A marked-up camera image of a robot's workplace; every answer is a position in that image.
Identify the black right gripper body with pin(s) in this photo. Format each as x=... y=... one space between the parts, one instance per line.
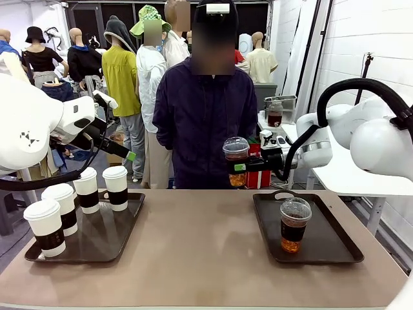
x=274 y=159

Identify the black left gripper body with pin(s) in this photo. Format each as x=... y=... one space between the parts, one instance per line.
x=93 y=135

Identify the clear plastic iced coffee cup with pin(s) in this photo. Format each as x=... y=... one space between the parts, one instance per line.
x=293 y=229
x=236 y=150

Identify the white paper cup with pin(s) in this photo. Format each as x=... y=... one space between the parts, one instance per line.
x=86 y=190
x=45 y=226
x=64 y=206
x=116 y=190

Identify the person's right forearm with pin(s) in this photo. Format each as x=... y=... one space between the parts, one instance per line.
x=163 y=129

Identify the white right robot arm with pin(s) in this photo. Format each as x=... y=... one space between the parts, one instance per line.
x=371 y=142

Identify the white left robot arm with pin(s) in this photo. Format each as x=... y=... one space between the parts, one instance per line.
x=26 y=129

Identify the person's left forearm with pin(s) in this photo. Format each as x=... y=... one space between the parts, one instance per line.
x=249 y=122

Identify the dark brown serving tray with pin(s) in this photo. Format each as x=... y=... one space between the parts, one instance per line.
x=96 y=235
x=329 y=239

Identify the small cardboard box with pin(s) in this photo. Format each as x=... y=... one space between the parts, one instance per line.
x=113 y=159

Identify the red gift box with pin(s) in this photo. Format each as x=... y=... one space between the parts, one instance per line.
x=258 y=179

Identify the glass jar of brown liquid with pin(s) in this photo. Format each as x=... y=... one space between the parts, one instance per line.
x=275 y=116

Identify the person in navy jacket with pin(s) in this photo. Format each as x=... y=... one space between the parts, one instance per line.
x=206 y=129

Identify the mannequin in yellow-green blouse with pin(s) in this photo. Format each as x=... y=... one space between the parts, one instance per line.
x=121 y=80

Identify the grey cabinet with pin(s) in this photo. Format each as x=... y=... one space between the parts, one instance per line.
x=266 y=93

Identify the white side table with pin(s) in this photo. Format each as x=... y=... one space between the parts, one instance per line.
x=342 y=184

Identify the mannequin in black hoodie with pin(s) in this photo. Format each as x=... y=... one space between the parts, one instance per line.
x=84 y=61

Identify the figure in white jacket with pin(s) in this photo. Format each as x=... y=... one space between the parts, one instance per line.
x=150 y=80

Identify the mannequin in black top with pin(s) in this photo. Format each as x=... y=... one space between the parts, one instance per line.
x=42 y=61

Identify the mannequin in cream shirt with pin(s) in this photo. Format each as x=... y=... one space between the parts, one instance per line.
x=261 y=64

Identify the black bucket hat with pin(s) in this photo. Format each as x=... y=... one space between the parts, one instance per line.
x=35 y=35

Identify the person in cream jacket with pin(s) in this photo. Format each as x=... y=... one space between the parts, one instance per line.
x=175 y=48

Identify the mannequin in blue jacket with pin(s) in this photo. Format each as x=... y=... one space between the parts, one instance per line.
x=8 y=48

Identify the green checked bucket hat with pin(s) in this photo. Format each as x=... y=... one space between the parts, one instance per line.
x=146 y=16

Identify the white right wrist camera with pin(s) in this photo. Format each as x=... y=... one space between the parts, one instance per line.
x=269 y=140

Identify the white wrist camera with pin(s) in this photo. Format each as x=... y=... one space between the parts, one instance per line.
x=269 y=140
x=104 y=99

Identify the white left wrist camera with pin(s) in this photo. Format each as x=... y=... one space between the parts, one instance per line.
x=104 y=99

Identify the black camera tripod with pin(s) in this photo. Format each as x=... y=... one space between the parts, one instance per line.
x=366 y=74

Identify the white head-mounted camera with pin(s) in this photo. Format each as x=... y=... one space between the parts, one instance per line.
x=217 y=8

